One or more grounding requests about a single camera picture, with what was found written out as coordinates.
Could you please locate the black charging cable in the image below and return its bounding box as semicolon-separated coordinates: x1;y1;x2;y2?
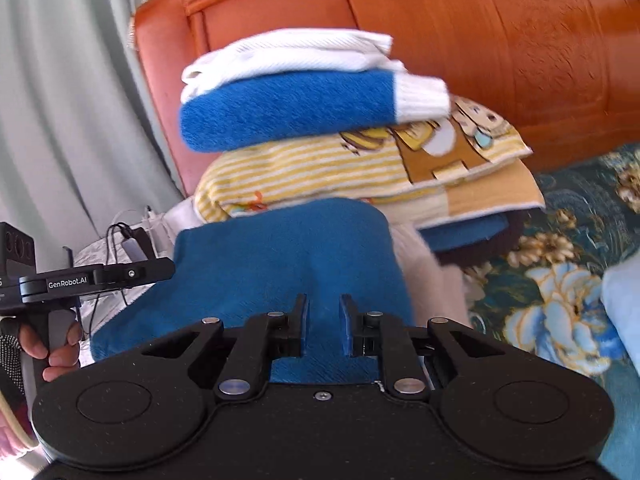
84;224;151;340

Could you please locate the teal floral bed blanket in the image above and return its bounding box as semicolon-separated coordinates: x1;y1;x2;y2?
464;144;639;479

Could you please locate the blue and white folded sweater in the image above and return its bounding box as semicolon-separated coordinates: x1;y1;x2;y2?
180;70;451;153

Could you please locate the orange wooden headboard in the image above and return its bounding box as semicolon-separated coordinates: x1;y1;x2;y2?
134;0;639;192

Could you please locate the grey curtain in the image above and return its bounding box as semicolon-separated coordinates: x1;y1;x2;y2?
1;0;182;270

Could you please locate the cream fluffy folded garment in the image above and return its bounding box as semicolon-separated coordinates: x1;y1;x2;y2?
390;224;471;326

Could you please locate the person's left hand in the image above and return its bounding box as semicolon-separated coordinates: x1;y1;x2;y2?
17;320;85;384

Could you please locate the white folded garment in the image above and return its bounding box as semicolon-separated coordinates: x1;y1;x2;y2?
180;28;405;103

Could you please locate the yellow striped cartoon garment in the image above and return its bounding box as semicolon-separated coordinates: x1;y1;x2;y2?
193;96;544;229

